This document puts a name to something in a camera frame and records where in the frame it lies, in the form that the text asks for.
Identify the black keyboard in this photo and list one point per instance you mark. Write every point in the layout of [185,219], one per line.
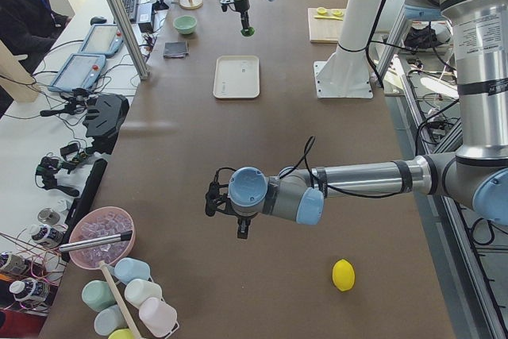
[130,9]

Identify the yellow plastic cup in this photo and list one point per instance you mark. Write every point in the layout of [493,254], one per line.
[121,334]

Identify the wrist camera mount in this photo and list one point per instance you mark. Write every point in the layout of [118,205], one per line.
[216,202]
[227,5]

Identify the green lemon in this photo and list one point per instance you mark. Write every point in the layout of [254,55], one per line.
[248,32]

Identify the metal tongs tool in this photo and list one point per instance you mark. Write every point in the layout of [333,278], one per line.
[98,241]

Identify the wooden stick handle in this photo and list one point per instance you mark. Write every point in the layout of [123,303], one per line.
[119,300]

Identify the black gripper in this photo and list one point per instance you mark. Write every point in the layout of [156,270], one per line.
[241,4]
[243,219]

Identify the wooden cutting board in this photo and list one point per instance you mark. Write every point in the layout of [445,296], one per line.
[324,31]

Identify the cream rabbit tray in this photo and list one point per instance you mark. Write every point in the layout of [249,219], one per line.
[237,77]

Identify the grey-blue plastic cup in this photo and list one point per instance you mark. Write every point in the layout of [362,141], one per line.
[109,320]

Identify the grey folded cloth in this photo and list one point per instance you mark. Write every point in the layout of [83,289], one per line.
[177,49]

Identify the teach pendant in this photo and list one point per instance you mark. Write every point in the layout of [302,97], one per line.
[102,39]
[80,71]

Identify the black flat bar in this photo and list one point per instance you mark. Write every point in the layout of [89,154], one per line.
[81,206]

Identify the pink plastic cup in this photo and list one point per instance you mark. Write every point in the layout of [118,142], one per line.
[159,317]

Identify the cream plastic cup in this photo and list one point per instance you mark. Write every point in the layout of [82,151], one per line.
[138,291]

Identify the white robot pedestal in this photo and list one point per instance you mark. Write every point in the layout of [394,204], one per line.
[345,74]

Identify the green ceramic bowl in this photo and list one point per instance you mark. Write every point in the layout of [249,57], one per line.
[185,24]

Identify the lower teach pendant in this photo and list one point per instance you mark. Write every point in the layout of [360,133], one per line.
[80,71]

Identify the yellow lemon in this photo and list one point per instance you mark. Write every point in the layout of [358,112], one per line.
[343,275]

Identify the black plastic bracket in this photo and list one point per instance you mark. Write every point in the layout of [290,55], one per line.
[105,115]

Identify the upper teach pendant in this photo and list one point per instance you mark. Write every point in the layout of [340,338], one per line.
[102,39]

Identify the green plastic cup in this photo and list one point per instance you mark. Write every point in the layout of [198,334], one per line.
[97,295]

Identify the computer mouse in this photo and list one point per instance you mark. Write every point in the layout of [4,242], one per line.
[98,20]

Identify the seated person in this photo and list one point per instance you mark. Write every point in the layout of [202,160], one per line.
[31,28]

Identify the blue plastic cup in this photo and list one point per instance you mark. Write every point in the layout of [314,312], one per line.
[128,269]

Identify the aluminium frame post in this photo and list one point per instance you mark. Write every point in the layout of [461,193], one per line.
[123,23]

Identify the pink bowl with ice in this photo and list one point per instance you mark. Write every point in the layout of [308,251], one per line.
[98,224]

